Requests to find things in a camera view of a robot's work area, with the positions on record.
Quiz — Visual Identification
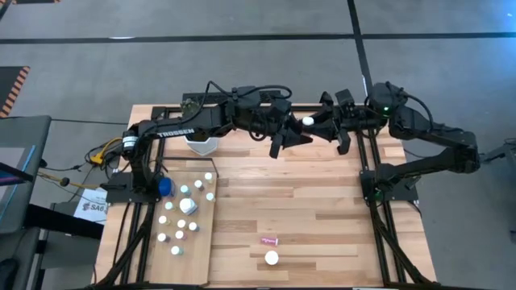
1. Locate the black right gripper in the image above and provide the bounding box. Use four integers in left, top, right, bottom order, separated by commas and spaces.
310, 91, 374, 156

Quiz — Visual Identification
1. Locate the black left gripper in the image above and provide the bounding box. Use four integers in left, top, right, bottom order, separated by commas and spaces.
264, 98, 314, 160

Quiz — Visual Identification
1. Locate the blue TUMS bottle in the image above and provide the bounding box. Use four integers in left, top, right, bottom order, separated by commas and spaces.
157, 176, 177, 197

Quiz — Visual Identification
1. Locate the wooden shelf board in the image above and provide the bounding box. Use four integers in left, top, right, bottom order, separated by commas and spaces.
147, 172, 218, 287

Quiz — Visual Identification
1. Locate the green cactus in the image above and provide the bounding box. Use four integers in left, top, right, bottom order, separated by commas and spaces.
179, 98, 201, 118

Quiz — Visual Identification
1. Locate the black floor vent grille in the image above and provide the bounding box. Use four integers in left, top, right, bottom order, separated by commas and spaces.
181, 89, 282, 105

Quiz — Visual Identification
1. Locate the black tripod leg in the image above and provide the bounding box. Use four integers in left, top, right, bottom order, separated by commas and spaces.
479, 137, 516, 164

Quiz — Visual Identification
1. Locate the white printed paper sheet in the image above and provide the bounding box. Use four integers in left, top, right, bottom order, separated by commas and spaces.
72, 187, 109, 226

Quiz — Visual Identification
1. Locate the grey cart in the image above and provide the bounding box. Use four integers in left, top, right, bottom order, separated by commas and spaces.
0, 115, 53, 234

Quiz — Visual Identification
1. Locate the black orange striped floor mat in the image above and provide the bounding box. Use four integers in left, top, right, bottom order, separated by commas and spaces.
0, 65, 31, 119

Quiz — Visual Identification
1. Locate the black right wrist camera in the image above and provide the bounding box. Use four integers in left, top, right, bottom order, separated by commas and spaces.
335, 88, 355, 108

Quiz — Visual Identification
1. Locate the black aluminium table frame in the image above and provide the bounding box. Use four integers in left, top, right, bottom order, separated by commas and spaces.
94, 103, 436, 289

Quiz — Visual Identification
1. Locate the yellow cable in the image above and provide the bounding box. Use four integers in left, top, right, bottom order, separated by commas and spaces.
36, 136, 124, 191

